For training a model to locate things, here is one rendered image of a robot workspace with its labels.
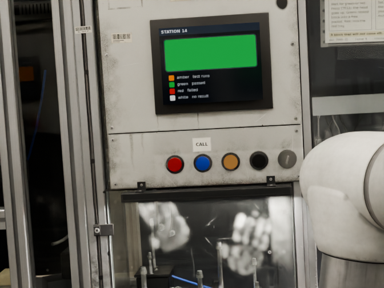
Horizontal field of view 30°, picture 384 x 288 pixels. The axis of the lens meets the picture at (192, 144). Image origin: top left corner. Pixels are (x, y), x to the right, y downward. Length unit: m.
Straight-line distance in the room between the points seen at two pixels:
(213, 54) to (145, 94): 0.17
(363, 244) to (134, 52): 0.74
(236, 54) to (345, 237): 0.61
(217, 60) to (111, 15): 0.25
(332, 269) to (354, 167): 0.16
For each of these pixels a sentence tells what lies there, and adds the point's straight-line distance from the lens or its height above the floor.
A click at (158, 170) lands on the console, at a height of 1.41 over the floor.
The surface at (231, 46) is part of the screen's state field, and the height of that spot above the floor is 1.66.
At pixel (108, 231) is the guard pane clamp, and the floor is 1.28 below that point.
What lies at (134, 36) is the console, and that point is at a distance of 1.55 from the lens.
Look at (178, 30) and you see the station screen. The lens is 1.51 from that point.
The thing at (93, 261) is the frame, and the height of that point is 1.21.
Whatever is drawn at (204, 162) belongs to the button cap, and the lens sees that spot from 1.53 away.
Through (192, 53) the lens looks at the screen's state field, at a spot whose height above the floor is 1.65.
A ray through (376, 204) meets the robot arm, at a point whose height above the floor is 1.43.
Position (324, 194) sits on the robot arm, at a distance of 1.02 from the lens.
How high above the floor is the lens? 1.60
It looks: 5 degrees down
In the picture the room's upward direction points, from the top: 3 degrees counter-clockwise
